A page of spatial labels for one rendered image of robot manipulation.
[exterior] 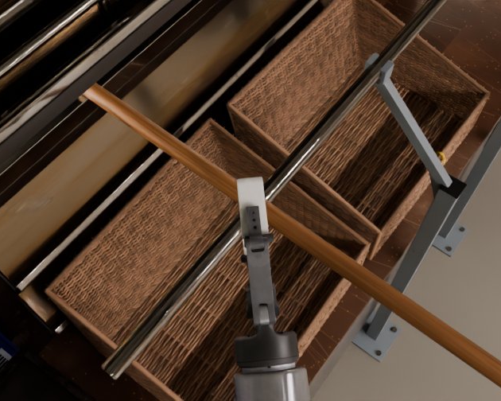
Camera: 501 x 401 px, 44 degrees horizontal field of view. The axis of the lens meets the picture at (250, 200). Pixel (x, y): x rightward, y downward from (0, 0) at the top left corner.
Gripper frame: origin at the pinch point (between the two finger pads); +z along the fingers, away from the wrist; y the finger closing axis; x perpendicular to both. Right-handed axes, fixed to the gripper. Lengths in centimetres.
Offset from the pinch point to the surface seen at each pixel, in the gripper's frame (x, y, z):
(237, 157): -1, 71, 27
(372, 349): 38, 135, -25
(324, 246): 10.5, 15.1, -4.7
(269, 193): 3.6, 21.5, 5.6
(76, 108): -27.9, 26.1, 25.3
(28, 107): -26.2, -3.8, 13.8
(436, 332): 23.9, 11.6, -18.8
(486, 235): 88, 149, 11
